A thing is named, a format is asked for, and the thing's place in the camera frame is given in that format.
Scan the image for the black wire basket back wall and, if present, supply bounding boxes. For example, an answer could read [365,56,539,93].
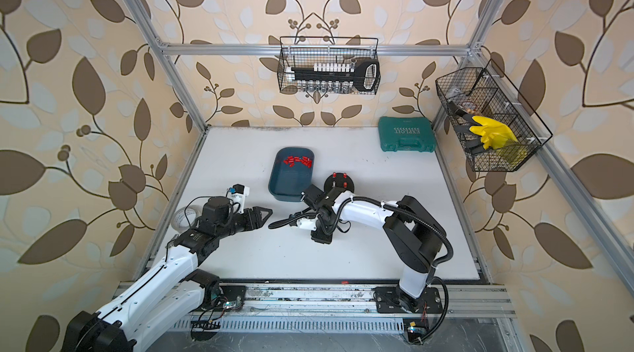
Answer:
[277,35,381,95]

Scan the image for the green plastic tool case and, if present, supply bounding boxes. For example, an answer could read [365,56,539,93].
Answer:
[378,117,437,152]

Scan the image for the black wire basket right wall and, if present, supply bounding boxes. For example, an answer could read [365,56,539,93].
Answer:
[435,60,553,172]

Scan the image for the black socket set holder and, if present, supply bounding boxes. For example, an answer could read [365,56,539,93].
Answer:
[285,60,381,92]

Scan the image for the clear tape roll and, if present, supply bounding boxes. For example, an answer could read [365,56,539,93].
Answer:
[170,207,198,233]

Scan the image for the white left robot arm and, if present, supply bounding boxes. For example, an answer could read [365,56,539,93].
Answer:
[61,194,273,351]

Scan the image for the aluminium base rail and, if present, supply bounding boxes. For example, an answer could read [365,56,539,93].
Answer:
[106,279,516,333]

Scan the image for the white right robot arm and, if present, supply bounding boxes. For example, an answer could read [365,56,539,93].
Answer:
[268,185,454,313]

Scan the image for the black wire basket wall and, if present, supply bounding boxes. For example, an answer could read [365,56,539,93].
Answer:
[435,60,553,172]
[277,35,381,95]

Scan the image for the dark teal plastic tray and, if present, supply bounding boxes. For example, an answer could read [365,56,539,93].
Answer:
[268,147,315,203]

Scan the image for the black pliers in basket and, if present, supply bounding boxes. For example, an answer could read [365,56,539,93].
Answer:
[448,101,485,156]

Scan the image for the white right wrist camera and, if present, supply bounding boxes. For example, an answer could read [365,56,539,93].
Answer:
[297,218,317,231]

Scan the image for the yellow rubber glove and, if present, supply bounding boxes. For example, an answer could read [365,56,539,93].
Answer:
[471,116,518,150]

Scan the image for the black dome screw fixture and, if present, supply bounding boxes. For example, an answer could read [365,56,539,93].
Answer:
[324,172,355,193]

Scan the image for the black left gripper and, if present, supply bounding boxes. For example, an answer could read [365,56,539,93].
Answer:
[214,207,272,241]

